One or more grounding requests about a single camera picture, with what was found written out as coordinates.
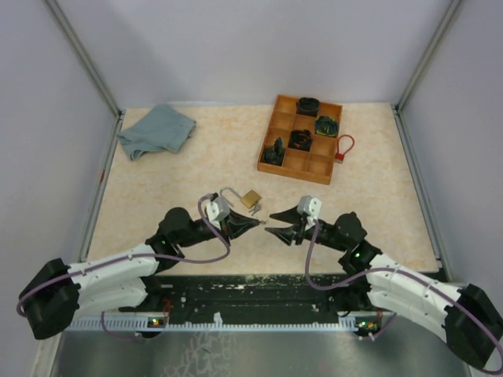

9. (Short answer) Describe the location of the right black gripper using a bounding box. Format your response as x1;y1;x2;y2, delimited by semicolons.
266;205;348;252

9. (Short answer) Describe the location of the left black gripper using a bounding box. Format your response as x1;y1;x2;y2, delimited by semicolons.
178;208;260;248

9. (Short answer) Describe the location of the brass padlock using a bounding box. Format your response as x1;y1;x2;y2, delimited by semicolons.
219;186;262;210

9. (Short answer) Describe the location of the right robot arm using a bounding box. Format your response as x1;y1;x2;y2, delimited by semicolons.
267;196;502;375

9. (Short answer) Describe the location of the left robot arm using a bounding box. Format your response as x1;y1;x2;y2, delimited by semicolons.
17;207;261;340

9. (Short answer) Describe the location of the wooden compartment tray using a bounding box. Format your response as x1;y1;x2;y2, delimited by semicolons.
257;94;343;185

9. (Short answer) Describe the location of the blue folded cloth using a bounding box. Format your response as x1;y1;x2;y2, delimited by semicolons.
117;104;196;161

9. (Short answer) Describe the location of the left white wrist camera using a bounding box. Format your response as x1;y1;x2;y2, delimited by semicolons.
205;195;230;223

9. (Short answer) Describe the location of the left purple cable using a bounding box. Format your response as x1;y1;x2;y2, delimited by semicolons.
16;194;233;342

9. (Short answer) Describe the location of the dark crumpled strap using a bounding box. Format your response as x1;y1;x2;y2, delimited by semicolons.
263;136;287;166

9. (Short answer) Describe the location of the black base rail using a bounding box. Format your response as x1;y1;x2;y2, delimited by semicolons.
119;274;372;313

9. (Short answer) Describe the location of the red cable lock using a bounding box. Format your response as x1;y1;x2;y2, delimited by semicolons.
334;134;355;163

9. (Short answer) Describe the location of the black red coiled strap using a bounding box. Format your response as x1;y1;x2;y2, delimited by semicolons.
288;129;314;151

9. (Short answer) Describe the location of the green yellow coiled strap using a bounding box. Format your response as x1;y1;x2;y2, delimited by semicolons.
314;115;340;137

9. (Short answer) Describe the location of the white toothed cable duct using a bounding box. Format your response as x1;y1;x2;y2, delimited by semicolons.
68;308;378;332

